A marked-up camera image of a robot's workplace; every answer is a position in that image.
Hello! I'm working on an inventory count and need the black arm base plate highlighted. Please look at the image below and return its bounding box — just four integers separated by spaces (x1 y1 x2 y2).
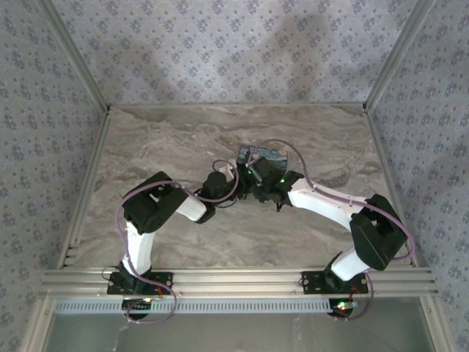
106 271 174 296
300 270 369 294

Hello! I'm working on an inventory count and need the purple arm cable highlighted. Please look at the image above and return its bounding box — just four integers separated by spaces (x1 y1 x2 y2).
115 159 241 326
247 138 417 322

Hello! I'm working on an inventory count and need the aluminium upright frame post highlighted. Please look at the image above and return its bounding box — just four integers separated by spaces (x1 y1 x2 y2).
366 0 437 109
36 0 111 111

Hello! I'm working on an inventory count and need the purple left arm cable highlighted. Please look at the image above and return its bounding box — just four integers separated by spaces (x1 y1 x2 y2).
115 159 241 326

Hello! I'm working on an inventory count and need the aluminium side frame rail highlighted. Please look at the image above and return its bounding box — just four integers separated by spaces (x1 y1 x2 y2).
58 108 111 271
364 109 421 268

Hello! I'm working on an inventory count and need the small black controller board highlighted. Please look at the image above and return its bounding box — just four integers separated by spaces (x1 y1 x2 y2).
328 298 358 320
122 297 153 320

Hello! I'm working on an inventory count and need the starry night painting box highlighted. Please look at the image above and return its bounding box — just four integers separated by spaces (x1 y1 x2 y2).
236 144 290 177

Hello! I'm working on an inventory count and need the grey slotted cable duct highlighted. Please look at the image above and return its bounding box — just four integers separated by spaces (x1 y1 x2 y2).
54 298 355 315

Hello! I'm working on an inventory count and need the aluminium back frame rail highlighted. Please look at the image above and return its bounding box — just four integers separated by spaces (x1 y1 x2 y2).
108 103 367 110

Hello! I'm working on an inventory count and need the aluminium frame leg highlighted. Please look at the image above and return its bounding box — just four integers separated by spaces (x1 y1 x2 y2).
421 296 452 352
21 296 56 352

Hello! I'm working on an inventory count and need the aluminium front frame rail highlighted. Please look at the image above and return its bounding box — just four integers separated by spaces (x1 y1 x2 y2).
38 267 439 298

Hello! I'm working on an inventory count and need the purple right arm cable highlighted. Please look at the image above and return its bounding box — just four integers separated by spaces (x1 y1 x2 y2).
247 138 417 322

